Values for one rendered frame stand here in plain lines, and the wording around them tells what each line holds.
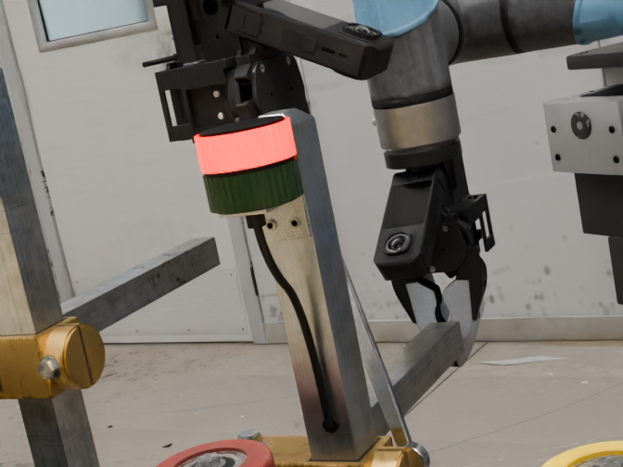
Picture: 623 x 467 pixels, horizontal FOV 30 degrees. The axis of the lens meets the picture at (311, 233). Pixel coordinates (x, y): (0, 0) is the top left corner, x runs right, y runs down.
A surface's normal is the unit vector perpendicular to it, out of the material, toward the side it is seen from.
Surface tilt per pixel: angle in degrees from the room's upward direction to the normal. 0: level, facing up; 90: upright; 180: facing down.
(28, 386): 90
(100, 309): 90
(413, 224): 34
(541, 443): 0
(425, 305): 92
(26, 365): 90
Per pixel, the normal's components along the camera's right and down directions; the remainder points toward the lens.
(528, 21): -0.43, 0.43
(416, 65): 0.18, 0.18
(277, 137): 0.67, 0.02
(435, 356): 0.88, -0.08
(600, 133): -0.86, 0.26
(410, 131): -0.25, 0.25
